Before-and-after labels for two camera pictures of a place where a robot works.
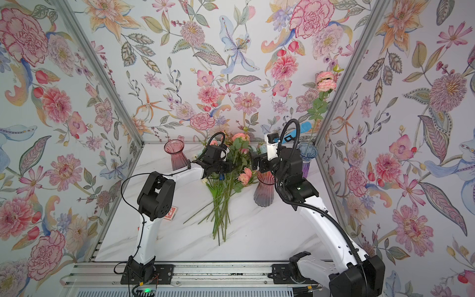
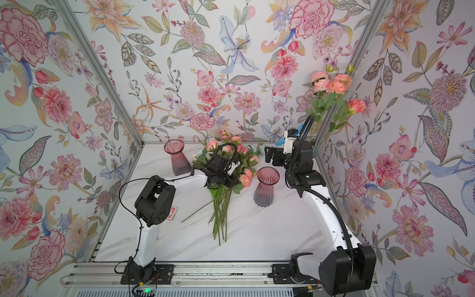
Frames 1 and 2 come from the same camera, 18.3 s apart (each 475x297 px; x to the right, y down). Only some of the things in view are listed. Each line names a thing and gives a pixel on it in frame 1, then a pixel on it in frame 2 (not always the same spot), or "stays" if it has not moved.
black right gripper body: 277,168 -> 287,162
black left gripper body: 221,167 -> 224,178
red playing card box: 171,215 stays
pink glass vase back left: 175,147 stays
